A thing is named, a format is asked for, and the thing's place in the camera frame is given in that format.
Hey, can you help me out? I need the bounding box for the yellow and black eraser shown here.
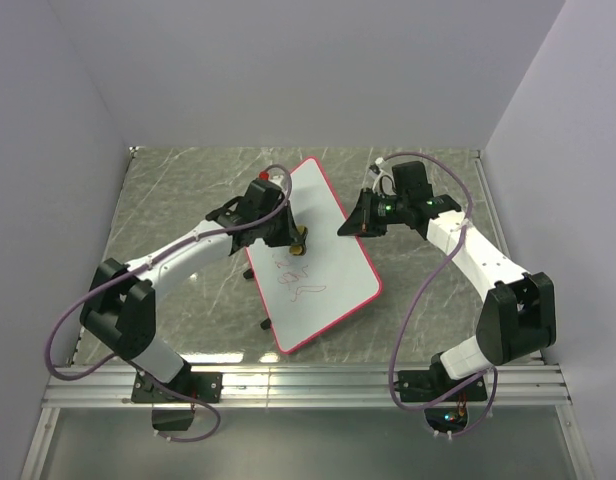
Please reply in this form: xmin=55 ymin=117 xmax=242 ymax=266
xmin=288 ymin=225 xmax=308 ymax=256

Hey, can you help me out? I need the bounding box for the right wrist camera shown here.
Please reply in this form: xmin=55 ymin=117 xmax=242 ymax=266
xmin=368 ymin=157 xmax=395 ymax=195

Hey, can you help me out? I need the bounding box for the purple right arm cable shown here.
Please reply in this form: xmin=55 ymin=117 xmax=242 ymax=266
xmin=387 ymin=151 xmax=499 ymax=440

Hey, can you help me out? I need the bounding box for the aluminium mounting rail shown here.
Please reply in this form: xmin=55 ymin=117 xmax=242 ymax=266
xmin=42 ymin=364 xmax=571 ymax=409

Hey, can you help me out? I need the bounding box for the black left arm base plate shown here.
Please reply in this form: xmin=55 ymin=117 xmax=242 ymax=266
xmin=130 ymin=372 xmax=223 ymax=404

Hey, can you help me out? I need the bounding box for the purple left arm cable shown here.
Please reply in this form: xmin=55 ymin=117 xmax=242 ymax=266
xmin=43 ymin=163 xmax=293 ymax=444

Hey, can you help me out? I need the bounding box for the red-framed whiteboard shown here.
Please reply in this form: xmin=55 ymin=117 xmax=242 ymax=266
xmin=246 ymin=157 xmax=383 ymax=354

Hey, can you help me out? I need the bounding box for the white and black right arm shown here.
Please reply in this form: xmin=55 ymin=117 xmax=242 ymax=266
xmin=337 ymin=152 xmax=557 ymax=400

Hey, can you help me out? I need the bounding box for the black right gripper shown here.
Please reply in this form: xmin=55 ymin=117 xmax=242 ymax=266
xmin=336 ymin=189 xmax=407 ymax=239

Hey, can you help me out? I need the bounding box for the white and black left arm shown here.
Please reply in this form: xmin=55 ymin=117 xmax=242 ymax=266
xmin=80 ymin=179 xmax=307 ymax=402

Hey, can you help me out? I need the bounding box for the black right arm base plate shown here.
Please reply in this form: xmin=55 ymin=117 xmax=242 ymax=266
xmin=394 ymin=369 xmax=488 ymax=403

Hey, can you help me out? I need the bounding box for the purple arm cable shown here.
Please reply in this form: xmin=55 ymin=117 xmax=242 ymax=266
xmin=387 ymin=151 xmax=499 ymax=440
xmin=43 ymin=163 xmax=293 ymax=444

